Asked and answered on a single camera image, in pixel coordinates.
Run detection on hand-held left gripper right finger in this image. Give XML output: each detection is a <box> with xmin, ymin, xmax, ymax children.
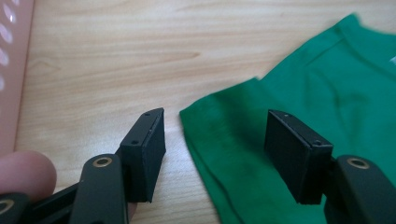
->
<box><xmin>263</xmin><ymin>108</ymin><xmax>334</xmax><ymax>205</ymax></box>

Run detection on pink plastic basket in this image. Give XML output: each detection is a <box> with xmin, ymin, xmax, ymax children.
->
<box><xmin>0</xmin><ymin>0</ymin><xmax>35</xmax><ymax>156</ymax></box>

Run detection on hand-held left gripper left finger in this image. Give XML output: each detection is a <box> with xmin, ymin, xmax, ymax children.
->
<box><xmin>119</xmin><ymin>107</ymin><xmax>167</xmax><ymax>203</ymax></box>

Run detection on green cloth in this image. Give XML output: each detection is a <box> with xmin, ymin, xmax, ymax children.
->
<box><xmin>179</xmin><ymin>12</ymin><xmax>396</xmax><ymax>224</ymax></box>

